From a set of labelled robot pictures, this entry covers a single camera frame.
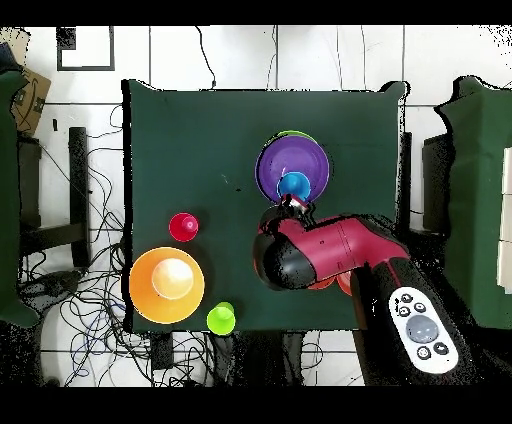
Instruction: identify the white box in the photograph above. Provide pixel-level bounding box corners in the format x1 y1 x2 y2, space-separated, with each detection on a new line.
496 240 512 295
501 146 512 196

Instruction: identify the tangle of cables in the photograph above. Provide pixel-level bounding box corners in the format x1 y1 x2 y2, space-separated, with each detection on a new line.
19 105 213 387

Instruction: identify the red cup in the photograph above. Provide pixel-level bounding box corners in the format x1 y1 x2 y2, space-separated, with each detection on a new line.
168 212 200 243

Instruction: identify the green bowl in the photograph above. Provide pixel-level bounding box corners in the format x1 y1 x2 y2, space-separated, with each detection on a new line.
273 129 318 140

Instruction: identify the blue cup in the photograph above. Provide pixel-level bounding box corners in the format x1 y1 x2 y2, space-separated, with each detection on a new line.
276 171 313 203

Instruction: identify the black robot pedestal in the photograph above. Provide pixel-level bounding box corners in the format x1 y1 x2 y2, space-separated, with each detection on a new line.
211 330 305 387

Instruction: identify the purple bowl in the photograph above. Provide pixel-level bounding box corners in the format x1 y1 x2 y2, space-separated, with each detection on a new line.
254 134 332 204

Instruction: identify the large yellow bowl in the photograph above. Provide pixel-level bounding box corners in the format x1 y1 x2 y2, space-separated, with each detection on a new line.
128 246 206 325

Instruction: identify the black metal stand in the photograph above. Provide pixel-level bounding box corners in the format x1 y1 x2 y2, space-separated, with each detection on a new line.
17 126 91 269
397 131 455 241

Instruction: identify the black chair base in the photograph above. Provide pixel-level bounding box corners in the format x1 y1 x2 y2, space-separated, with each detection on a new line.
19 269 83 305

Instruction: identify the cardboard box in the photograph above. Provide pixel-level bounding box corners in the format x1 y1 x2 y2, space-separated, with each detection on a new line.
9 65 52 138

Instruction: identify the green cloth covered table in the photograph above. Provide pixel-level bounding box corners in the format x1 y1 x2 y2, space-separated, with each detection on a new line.
0 69 41 329
435 75 512 329

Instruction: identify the black floor cable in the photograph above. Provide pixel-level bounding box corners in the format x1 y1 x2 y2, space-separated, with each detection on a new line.
194 26 218 90

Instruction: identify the dark green tablecloth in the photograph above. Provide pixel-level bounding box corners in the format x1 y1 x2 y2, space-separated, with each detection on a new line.
121 78 409 334

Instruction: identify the black square frame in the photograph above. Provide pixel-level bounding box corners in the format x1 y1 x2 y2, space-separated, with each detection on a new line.
56 26 116 72

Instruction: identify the lime green cup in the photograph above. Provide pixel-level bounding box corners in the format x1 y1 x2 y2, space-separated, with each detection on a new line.
206 301 237 336

